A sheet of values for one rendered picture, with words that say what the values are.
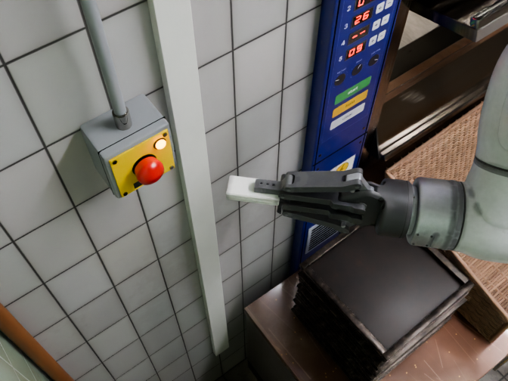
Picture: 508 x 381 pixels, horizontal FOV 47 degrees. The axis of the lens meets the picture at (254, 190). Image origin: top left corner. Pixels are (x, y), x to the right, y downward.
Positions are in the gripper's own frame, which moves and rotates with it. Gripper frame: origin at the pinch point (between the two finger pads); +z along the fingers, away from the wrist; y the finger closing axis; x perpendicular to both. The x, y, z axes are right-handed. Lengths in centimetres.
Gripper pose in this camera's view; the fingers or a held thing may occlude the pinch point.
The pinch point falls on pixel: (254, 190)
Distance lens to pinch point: 77.8
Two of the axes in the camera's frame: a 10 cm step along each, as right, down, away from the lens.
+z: -9.9, -1.2, 0.8
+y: 0.0, 5.4, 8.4
